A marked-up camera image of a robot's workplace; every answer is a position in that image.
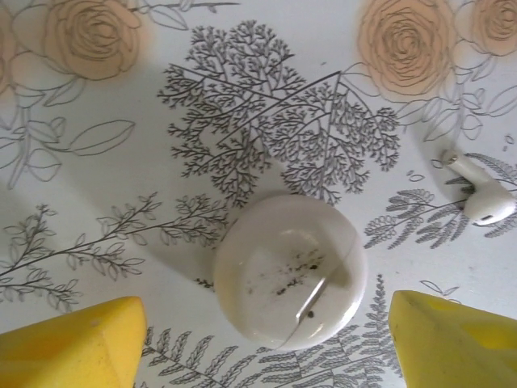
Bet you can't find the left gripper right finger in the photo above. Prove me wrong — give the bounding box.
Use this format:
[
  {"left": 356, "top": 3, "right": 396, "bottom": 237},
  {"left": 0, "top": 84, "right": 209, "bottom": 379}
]
[{"left": 388, "top": 289, "right": 517, "bottom": 388}]

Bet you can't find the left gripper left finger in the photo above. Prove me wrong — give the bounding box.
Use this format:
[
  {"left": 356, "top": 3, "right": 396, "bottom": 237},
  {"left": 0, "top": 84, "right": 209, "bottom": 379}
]
[{"left": 0, "top": 296, "right": 148, "bottom": 388}]

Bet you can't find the white earbud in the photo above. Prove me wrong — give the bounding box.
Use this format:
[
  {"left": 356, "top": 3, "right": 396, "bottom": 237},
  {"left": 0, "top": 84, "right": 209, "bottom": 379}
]
[{"left": 439, "top": 149, "right": 517, "bottom": 226}]

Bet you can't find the white earbud case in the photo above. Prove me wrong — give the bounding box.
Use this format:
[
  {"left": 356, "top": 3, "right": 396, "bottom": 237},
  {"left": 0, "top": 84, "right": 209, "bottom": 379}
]
[{"left": 213, "top": 194, "right": 369, "bottom": 352}]

